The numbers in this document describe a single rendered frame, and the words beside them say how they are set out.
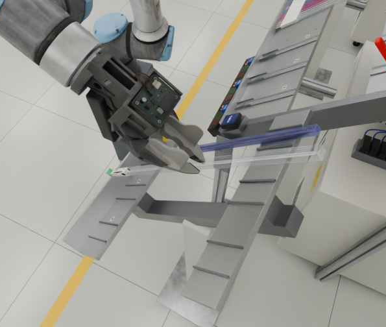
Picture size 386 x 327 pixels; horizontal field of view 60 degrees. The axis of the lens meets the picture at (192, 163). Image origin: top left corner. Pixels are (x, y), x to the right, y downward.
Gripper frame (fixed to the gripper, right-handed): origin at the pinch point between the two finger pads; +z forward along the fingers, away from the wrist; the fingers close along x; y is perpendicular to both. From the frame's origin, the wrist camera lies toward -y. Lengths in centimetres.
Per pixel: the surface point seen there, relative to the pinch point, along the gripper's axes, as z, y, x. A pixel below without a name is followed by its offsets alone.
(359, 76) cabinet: 44, -21, 79
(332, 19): 40, -46, 133
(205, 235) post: 15.1, -14.6, -3.2
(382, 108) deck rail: 23.8, 9.7, 29.8
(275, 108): 16.6, -14.6, 34.4
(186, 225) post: 11.5, -17.0, -3.1
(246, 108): 14.1, -25.3, 37.3
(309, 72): 60, -76, 133
